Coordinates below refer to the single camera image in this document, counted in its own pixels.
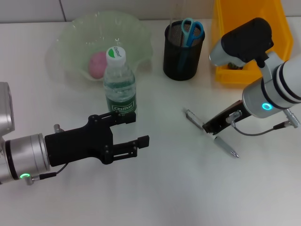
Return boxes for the clear plastic ruler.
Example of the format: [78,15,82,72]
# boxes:
[169,2,186,31]

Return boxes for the silver white ballpoint pen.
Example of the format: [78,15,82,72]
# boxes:
[183,108,240,159]

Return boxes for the green glass fruit plate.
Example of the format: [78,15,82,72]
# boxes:
[46,10,153,82]

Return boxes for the black mesh pen holder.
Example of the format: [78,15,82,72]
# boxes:
[163,20,206,81]

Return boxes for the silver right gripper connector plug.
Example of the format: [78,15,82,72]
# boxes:
[226,110,243,123]

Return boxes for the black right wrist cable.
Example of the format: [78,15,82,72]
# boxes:
[231,108,301,137]

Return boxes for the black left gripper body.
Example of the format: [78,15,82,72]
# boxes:
[44,114,115,167]

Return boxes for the yellow plastic bin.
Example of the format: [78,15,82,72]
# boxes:
[211,0,294,85]

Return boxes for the green plastic wrapper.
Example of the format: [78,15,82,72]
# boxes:
[227,61,244,70]

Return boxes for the blue teal scissors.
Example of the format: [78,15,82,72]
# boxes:
[177,18,204,73]

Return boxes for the clear green-label water bottle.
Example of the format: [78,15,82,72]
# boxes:
[103,46,137,116]

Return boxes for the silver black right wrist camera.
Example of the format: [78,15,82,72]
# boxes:
[209,17,284,82]

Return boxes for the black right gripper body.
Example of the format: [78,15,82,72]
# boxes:
[212,99,253,134]

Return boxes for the pink toy peach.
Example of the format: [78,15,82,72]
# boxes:
[88,51,108,80]

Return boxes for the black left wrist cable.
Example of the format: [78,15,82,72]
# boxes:
[25,162,69,186]

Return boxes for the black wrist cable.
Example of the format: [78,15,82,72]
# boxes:
[25,162,69,186]
[231,108,301,137]

